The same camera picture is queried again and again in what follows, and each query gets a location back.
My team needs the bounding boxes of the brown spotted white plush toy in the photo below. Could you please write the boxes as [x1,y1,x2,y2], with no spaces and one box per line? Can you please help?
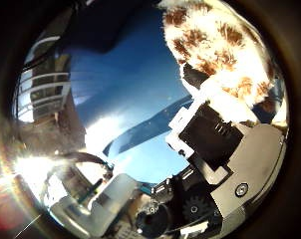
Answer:
[156,0,289,128]

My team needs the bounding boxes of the black cable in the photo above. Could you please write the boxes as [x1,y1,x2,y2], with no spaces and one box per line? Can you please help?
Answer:
[44,150,115,187]

